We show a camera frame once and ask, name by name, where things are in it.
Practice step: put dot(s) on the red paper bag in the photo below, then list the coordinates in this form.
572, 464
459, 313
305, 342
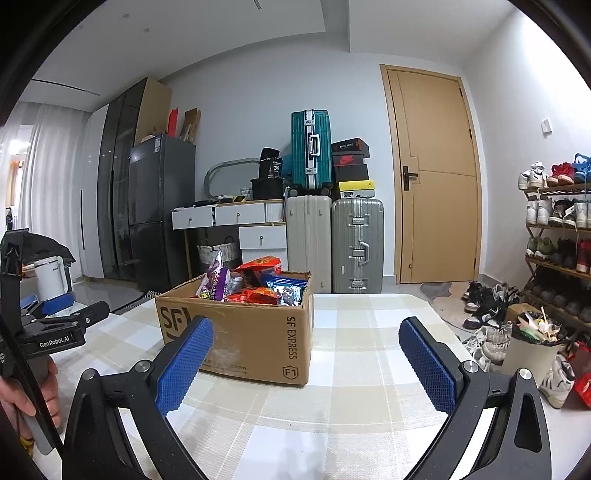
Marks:
173, 122

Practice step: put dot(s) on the person's left hand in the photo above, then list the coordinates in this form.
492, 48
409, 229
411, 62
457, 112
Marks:
18, 392

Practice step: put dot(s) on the scattered black white shoes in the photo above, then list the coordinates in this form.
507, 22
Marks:
485, 314

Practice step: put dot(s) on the dark glass cabinet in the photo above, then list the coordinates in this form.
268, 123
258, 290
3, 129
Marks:
117, 184

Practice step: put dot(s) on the blue bowl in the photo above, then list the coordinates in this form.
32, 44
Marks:
28, 302

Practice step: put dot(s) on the white kettle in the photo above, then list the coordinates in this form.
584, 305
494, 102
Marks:
48, 277

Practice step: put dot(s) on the white wardrobe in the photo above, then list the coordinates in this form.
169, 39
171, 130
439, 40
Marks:
92, 207

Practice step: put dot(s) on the woven laundry basket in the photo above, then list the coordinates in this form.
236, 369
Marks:
210, 256

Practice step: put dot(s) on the brown cardboard box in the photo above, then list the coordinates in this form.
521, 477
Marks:
258, 341

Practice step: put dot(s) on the dark grey refrigerator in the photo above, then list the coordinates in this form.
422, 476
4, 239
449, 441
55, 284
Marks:
159, 207

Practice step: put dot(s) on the white curtain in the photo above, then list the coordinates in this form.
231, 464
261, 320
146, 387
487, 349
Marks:
46, 184

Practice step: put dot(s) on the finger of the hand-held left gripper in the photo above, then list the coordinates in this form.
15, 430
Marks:
57, 302
83, 316

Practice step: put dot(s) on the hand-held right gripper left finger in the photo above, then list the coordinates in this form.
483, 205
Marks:
184, 364

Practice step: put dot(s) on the small cardboard box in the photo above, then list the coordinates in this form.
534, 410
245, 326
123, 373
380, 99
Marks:
517, 313

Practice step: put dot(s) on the blue cookie packet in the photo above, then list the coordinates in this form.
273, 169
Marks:
286, 288

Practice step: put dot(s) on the red black shoe box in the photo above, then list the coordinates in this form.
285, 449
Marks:
348, 160

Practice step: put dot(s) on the black white patterned rug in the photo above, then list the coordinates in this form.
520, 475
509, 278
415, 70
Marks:
138, 300

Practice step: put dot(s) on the white light switch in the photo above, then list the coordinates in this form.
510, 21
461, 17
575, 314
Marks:
546, 126

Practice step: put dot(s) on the yellow black shoe box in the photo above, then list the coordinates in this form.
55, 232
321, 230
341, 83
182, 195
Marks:
356, 189

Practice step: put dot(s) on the cream suitcase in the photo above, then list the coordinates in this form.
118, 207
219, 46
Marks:
307, 240

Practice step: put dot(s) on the black cloth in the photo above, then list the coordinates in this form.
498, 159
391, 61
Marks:
51, 244

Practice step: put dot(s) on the red orange snack packet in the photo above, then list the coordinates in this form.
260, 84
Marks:
258, 264

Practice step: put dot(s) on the wooden door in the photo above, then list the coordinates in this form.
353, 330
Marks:
438, 184

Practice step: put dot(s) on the teal suitcase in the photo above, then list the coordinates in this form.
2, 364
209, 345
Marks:
304, 147

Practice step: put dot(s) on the silver suitcase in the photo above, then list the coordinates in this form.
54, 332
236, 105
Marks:
358, 244

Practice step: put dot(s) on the beige trash bin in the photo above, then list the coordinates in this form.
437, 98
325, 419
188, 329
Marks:
526, 360

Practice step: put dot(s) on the red cookie packet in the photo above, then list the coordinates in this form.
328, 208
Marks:
251, 295

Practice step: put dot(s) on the flat cardboard sheet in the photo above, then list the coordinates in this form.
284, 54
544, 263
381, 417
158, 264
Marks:
154, 106

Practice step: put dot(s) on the black bucket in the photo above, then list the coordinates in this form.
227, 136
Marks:
267, 189

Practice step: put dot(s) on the black paper bag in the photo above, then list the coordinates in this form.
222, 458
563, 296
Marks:
270, 164

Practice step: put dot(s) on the purple candy packet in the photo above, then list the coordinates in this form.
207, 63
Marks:
214, 277

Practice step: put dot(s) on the grey door mat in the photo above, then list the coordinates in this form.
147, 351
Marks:
436, 297

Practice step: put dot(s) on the red plastic bag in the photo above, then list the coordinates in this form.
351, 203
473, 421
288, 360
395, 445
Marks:
581, 378

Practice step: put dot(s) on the white drawer desk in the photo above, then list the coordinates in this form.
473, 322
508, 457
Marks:
240, 214

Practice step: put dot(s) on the wooden shoe rack with shoes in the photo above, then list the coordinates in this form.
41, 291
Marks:
554, 212

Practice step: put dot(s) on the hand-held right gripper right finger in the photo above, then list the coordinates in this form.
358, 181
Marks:
427, 369

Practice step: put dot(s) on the oval metal-framed mirror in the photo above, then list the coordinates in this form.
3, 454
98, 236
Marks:
221, 168

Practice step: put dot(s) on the brown paper bag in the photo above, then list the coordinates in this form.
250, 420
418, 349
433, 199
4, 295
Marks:
190, 124

